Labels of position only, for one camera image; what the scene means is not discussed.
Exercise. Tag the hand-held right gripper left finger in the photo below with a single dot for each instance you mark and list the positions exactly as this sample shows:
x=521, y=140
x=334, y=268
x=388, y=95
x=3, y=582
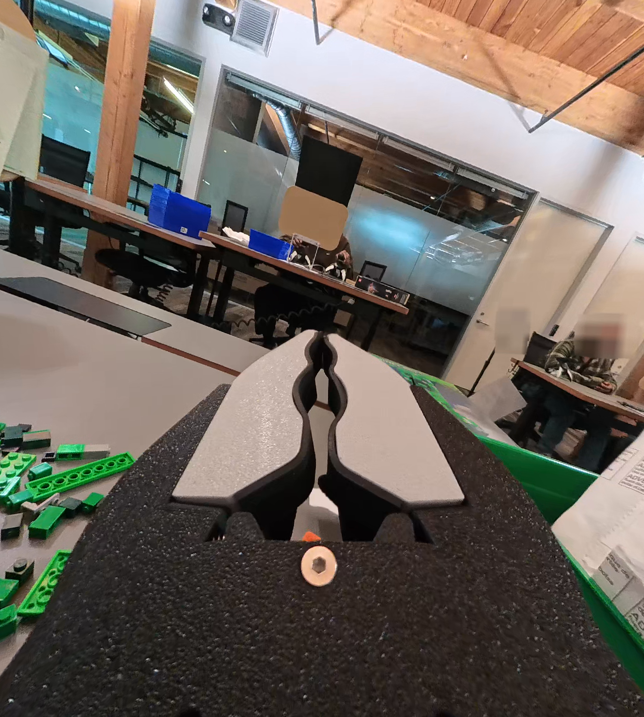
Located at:
x=243, y=442

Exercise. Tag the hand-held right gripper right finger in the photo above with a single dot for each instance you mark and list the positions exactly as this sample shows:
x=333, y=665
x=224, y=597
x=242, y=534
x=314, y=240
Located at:
x=395, y=442

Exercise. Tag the grey desk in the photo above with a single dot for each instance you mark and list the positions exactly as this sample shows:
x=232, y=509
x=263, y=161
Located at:
x=103, y=381

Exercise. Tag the green cardboard toy box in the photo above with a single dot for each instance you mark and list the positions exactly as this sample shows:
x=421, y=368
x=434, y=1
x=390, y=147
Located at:
x=495, y=400

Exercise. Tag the orange brick separator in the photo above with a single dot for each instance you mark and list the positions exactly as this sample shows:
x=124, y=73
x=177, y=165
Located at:
x=312, y=536

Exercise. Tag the wooden edged work table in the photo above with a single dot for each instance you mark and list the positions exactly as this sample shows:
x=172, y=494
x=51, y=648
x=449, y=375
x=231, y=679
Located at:
x=372, y=297
x=608, y=397
x=103, y=204

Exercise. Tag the dark toy box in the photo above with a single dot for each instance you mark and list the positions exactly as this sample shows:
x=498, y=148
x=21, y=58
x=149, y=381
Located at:
x=383, y=291

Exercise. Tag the green plastic bin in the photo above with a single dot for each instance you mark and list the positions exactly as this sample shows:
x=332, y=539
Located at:
x=546, y=481

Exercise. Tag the long green plate with holes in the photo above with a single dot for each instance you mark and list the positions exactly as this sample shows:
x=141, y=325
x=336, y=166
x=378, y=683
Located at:
x=81, y=476

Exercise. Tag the blue plastic bin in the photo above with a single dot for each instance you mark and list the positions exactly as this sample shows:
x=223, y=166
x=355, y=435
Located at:
x=269, y=243

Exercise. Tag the black office chair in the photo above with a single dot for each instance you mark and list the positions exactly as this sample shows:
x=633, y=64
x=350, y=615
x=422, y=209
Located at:
x=142, y=266
x=64, y=162

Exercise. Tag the frosted glass door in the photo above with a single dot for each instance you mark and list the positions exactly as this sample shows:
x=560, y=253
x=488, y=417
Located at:
x=551, y=269

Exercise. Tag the white printed paper bags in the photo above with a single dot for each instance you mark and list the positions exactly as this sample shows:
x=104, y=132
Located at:
x=624, y=504

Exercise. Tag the stack of blue bins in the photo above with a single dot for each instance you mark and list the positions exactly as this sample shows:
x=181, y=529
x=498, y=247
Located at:
x=179, y=210

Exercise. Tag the long narrow green plate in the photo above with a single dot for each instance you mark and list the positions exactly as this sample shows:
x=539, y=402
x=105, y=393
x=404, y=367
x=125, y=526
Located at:
x=44, y=585

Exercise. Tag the building instruction booklet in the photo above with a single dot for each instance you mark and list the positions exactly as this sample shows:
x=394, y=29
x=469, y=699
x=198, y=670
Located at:
x=14, y=112

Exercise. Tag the wooden post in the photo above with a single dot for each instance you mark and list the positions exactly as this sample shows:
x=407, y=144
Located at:
x=126, y=112

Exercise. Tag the wall air vent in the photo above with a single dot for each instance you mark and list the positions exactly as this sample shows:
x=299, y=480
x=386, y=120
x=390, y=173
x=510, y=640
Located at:
x=255, y=25

